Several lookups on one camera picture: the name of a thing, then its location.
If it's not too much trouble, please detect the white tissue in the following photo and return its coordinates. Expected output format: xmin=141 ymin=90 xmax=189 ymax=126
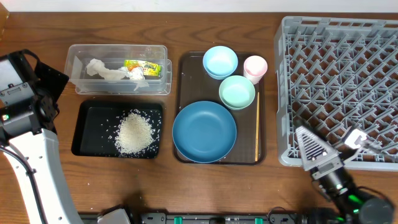
xmin=86 ymin=58 xmax=149 ymax=91

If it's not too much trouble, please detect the yellow snack wrapper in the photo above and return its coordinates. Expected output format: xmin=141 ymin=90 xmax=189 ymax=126
xmin=124 ymin=60 xmax=162 ymax=77

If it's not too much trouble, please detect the pile of rice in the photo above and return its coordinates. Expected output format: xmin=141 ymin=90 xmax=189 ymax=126
xmin=103 ymin=109 xmax=162 ymax=159

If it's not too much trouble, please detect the dark blue plate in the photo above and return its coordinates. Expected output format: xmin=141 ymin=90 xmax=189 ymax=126
xmin=172 ymin=101 xmax=238 ymax=164

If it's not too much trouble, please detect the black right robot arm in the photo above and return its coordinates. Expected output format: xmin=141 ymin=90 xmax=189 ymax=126
xmin=294 ymin=121 xmax=395 ymax=223

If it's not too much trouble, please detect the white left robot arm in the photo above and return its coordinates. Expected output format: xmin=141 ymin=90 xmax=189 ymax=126
xmin=1 ymin=52 xmax=82 ymax=223

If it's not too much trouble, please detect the grey dishwasher rack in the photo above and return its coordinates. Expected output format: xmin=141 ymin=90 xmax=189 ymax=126
xmin=274 ymin=16 xmax=397 ymax=172

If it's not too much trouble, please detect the clear plastic bin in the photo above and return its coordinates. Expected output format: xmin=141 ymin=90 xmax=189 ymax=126
xmin=65 ymin=44 xmax=168 ymax=83

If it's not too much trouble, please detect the black plastic tray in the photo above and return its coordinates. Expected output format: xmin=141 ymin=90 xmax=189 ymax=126
xmin=71 ymin=100 xmax=163 ymax=159

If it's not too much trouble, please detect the wooden chopstick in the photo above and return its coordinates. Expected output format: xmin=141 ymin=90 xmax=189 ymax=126
xmin=254 ymin=92 xmax=260 ymax=162

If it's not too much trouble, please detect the light green bowl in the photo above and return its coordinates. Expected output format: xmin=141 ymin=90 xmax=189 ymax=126
xmin=218 ymin=75 xmax=256 ymax=110

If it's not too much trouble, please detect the pink cup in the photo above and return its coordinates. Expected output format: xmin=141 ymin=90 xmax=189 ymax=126
xmin=243 ymin=55 xmax=268 ymax=85

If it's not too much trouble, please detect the light blue bowl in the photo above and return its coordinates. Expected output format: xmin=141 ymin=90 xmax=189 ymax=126
xmin=202 ymin=46 xmax=238 ymax=80

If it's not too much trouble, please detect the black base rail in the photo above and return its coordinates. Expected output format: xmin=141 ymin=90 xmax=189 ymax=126
xmin=127 ymin=212 xmax=310 ymax=224

